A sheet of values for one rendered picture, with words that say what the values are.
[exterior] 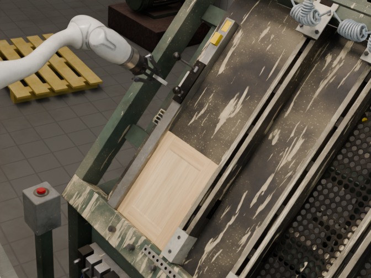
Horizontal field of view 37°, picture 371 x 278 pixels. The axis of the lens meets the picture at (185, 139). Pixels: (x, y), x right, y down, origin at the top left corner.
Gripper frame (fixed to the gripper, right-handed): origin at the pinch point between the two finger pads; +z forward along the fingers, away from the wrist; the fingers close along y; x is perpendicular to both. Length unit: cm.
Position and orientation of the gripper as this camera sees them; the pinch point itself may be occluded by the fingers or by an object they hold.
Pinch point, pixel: (160, 79)
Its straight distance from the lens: 233.4
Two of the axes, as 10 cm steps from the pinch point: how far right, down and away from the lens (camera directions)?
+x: 6.6, 4.6, -6.0
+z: 5.2, 3.0, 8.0
